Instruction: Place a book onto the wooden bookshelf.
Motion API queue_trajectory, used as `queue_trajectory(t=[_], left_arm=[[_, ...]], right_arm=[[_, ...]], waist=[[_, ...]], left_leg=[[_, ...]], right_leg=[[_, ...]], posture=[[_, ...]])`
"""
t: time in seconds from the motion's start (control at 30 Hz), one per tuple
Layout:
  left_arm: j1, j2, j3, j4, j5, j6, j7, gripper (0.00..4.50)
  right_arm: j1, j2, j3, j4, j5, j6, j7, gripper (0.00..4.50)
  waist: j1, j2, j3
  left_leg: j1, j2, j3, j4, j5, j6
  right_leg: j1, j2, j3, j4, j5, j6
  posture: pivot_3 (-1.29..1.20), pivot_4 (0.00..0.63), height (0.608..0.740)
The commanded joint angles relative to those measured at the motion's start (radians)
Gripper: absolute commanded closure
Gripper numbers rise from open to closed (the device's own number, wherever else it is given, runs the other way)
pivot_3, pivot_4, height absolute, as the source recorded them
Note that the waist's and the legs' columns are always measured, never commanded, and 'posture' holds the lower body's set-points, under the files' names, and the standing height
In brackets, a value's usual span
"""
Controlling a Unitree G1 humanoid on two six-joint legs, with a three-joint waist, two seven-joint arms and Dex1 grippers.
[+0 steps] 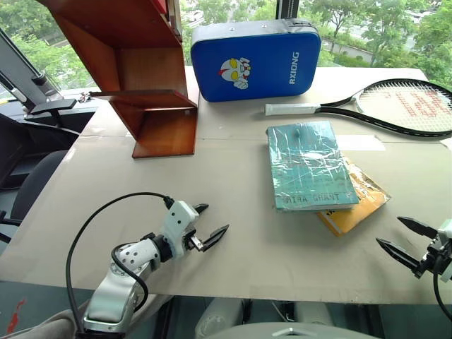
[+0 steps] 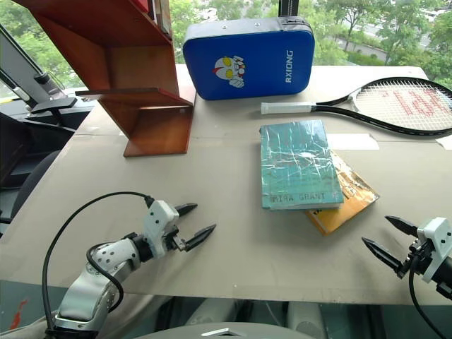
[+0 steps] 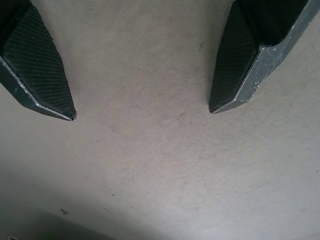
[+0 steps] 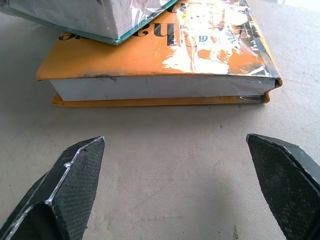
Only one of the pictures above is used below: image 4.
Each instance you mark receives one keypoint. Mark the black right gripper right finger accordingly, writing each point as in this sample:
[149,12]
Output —
[287,185]

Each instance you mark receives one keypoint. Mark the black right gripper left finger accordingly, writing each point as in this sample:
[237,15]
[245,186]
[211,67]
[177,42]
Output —
[67,192]

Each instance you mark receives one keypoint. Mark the orange hardcover book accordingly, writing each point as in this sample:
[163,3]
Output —
[140,57]

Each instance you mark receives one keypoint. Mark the teal hardcover book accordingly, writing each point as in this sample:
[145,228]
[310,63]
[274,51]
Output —
[82,17]

